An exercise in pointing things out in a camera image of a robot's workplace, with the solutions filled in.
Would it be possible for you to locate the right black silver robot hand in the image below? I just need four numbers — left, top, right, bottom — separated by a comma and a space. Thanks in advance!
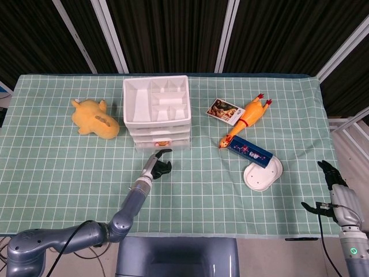
301, 160, 366, 231

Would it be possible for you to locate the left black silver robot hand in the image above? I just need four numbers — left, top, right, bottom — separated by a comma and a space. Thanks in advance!
141, 148, 173, 180

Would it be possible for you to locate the clear drawer with turtle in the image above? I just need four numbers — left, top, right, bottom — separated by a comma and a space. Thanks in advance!
135, 141, 190, 154

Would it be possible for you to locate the white plastic drawer cabinet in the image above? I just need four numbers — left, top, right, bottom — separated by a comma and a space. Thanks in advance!
123, 75, 193, 154

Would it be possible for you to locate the yellow plush toy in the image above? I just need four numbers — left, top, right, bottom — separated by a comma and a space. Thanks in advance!
71, 99, 121, 140

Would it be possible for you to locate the yellow rubber chicken toy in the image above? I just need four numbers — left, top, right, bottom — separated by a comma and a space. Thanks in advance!
218, 93, 273, 149

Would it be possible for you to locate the green checked tablecloth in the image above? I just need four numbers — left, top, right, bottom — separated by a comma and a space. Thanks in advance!
0, 73, 342, 239

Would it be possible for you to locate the white oval plastic tray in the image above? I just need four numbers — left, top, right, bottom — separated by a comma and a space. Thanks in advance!
243, 157, 284, 192

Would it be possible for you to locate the picture postcard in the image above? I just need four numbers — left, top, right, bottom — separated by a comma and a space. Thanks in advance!
206, 98, 246, 125

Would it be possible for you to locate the blue grey robot torso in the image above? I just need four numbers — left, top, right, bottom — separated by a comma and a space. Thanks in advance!
115, 237, 240, 277

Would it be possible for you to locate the long blue printed box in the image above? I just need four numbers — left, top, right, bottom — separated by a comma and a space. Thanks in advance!
227, 134, 273, 170

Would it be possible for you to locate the black right hand cable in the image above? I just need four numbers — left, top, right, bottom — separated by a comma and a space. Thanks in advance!
315, 201, 347, 277

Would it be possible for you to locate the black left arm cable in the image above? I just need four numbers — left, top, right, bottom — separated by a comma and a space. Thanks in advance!
56, 220, 95, 262

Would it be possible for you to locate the black floor cable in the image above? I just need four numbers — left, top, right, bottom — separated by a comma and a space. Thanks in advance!
73, 246, 116, 277

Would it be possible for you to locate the white metal frame post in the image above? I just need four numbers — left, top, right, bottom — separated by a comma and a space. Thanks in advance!
52, 0, 97, 73
316, 17, 369, 82
214, 0, 240, 73
91, 0, 129, 74

